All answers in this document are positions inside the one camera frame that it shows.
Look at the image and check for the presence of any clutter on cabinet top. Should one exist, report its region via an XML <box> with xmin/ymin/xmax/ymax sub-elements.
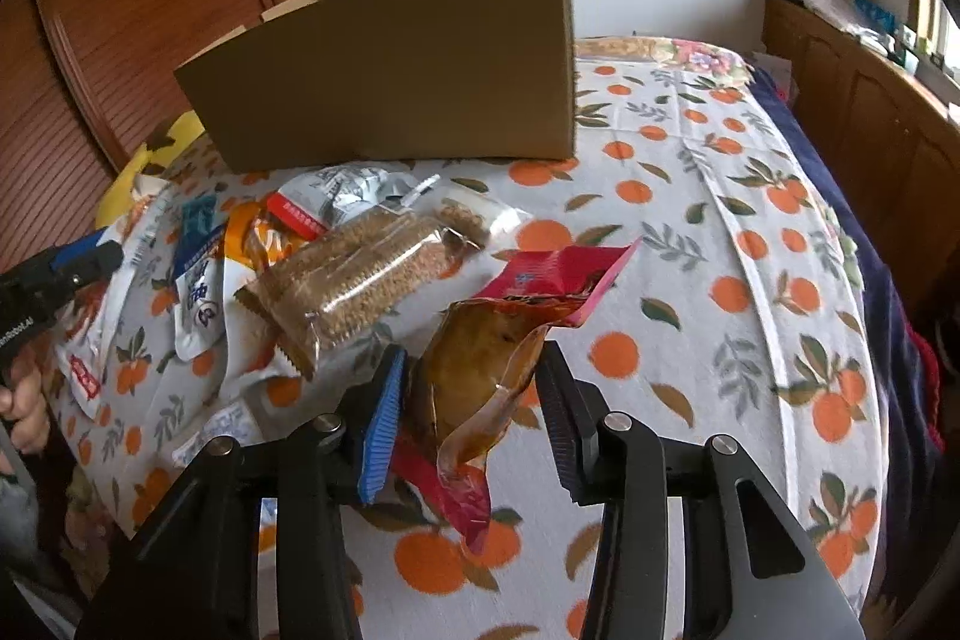
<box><xmin>788</xmin><ymin>0</ymin><xmax>958</xmax><ymax>119</ymax></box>

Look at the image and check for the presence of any small white snack packet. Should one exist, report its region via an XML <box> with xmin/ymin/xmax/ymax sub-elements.
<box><xmin>430</xmin><ymin>181</ymin><xmax>530</xmax><ymax>252</ymax></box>

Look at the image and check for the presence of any clear sesame bar pack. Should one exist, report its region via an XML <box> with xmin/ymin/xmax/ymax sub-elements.
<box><xmin>236</xmin><ymin>206</ymin><xmax>478</xmax><ymax>378</ymax></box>

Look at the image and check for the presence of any blue white snack packet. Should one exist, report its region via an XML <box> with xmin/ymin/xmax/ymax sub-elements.
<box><xmin>172</xmin><ymin>193</ymin><xmax>224</xmax><ymax>360</ymax></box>

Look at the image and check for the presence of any dark blue blanket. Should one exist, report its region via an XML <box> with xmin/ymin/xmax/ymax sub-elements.
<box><xmin>750</xmin><ymin>67</ymin><xmax>942</xmax><ymax>575</ymax></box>

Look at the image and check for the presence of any wooden sliding wardrobe door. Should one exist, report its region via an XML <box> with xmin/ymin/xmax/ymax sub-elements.
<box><xmin>2</xmin><ymin>0</ymin><xmax>283</xmax><ymax>268</ymax></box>

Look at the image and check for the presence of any yellow pillow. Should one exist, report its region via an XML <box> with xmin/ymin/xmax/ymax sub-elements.
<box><xmin>94</xmin><ymin>110</ymin><xmax>205</xmax><ymax>229</ymax></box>

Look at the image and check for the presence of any person's hand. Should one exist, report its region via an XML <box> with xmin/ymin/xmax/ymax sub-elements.
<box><xmin>2</xmin><ymin>346</ymin><xmax>50</xmax><ymax>455</ymax></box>

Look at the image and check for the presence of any brown cardboard box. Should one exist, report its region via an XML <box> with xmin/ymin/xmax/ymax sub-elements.
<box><xmin>174</xmin><ymin>0</ymin><xmax>574</xmax><ymax>172</ymax></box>

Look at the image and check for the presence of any red brown snack pouch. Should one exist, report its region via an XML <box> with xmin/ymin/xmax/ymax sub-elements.
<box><xmin>391</xmin><ymin>244</ymin><xmax>638</xmax><ymax>554</ymax></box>

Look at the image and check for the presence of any white red snack bag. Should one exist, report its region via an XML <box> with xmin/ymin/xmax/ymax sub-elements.
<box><xmin>267</xmin><ymin>164</ymin><xmax>438</xmax><ymax>241</ymax></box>

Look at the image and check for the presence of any orange white snack bag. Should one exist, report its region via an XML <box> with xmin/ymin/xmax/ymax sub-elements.
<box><xmin>223</xmin><ymin>202</ymin><xmax>306</xmax><ymax>275</ymax></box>

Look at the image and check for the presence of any wooden side cabinet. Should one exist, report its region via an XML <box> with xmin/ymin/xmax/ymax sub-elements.
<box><xmin>761</xmin><ymin>0</ymin><xmax>960</xmax><ymax>315</ymax></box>

